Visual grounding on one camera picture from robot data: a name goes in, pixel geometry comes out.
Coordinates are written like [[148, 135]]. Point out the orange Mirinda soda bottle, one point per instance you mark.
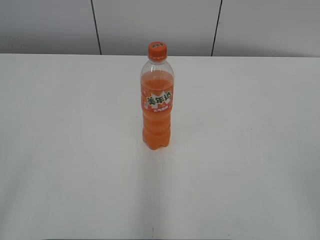
[[157, 95]]

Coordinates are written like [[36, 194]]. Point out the orange bottle cap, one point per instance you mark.
[[157, 51]]

